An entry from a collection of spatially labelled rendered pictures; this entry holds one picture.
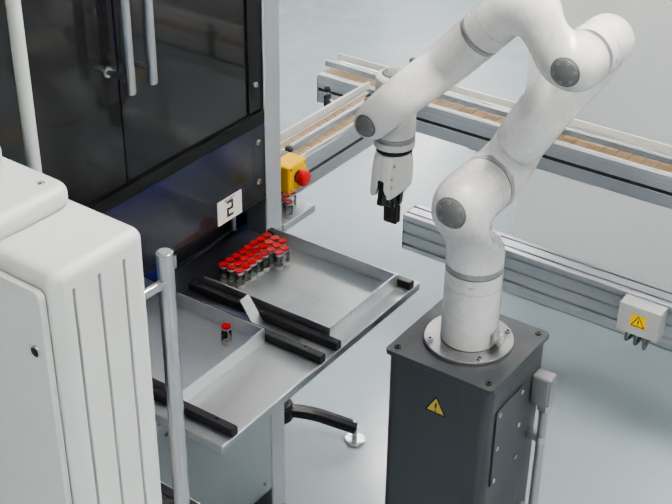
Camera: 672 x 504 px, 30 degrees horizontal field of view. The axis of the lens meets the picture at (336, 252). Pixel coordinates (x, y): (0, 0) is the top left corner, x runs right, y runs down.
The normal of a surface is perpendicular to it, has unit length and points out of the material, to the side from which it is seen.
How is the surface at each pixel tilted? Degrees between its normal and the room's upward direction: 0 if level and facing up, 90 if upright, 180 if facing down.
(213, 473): 90
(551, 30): 54
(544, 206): 90
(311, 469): 0
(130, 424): 90
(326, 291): 0
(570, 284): 90
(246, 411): 0
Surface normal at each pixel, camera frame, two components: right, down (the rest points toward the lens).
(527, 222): -0.58, 0.42
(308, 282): 0.01, -0.85
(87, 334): 0.80, 0.32
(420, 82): 0.04, -0.02
